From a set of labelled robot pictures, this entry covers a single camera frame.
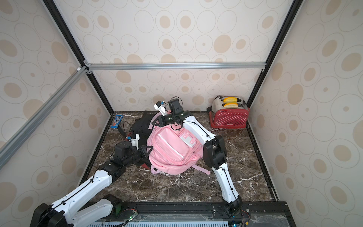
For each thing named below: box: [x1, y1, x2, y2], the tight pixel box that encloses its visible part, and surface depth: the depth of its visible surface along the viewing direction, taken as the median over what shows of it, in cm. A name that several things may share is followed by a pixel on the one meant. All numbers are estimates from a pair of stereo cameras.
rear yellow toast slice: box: [223, 96, 238, 104], surface depth 103 cm
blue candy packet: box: [110, 114, 123, 129], surface depth 115 cm
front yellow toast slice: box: [223, 102, 239, 108], surface depth 99 cm
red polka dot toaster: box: [206, 95, 250, 129], surface depth 104 cm
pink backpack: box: [146, 112, 211, 175], surface depth 86 cm
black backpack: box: [117, 111, 160, 147], surface depth 106 cm
